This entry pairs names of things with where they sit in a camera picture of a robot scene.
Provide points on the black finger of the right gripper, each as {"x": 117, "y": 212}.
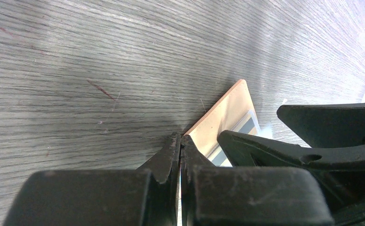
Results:
{"x": 340, "y": 172}
{"x": 326, "y": 126}

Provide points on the beige leather card holder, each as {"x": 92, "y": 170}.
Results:
{"x": 233, "y": 111}

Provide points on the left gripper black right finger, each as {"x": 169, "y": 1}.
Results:
{"x": 248, "y": 196}

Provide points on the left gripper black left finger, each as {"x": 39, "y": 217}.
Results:
{"x": 146, "y": 196}

